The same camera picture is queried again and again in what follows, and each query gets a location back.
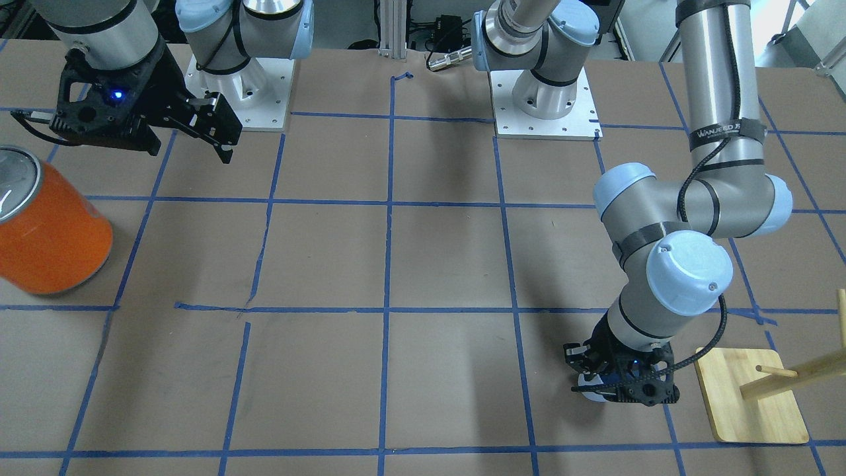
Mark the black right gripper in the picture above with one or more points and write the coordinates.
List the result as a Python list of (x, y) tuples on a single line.
[(160, 92)]

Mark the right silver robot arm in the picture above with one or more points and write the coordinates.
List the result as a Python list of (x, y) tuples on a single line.
[(223, 35)]

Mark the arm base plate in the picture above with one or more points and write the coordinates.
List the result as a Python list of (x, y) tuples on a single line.
[(525, 108), (259, 94)]

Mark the aluminium frame post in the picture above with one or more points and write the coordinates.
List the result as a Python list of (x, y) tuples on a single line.
[(392, 19)]

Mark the wooden cup rack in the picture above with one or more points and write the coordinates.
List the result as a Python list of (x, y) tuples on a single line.
[(747, 394)]

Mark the orange cylindrical can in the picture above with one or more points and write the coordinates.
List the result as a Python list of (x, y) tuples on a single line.
[(52, 237)]

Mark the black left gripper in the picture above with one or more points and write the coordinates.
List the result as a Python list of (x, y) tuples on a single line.
[(600, 348)]

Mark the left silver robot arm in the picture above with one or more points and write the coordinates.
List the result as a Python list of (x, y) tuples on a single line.
[(664, 234)]

